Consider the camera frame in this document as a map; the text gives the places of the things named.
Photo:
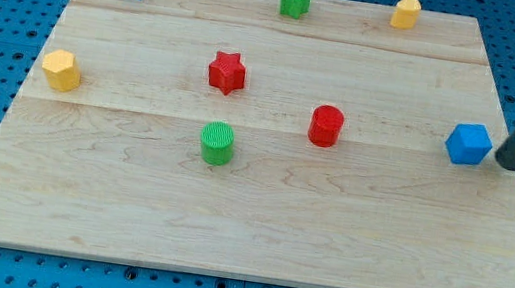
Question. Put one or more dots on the red star block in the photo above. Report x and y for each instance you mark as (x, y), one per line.
(227, 72)

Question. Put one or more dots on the green cylinder block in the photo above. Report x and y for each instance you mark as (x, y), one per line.
(217, 143)

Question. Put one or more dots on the wooden board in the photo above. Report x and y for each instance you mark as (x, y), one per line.
(112, 170)

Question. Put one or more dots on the red cylinder block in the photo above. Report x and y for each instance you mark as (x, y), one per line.
(325, 126)

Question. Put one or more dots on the yellow heart block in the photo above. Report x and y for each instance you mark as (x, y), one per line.
(406, 14)

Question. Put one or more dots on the yellow hexagon block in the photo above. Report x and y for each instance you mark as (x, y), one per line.
(61, 70)

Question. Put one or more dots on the blue cube block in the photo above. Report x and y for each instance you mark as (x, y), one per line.
(468, 144)

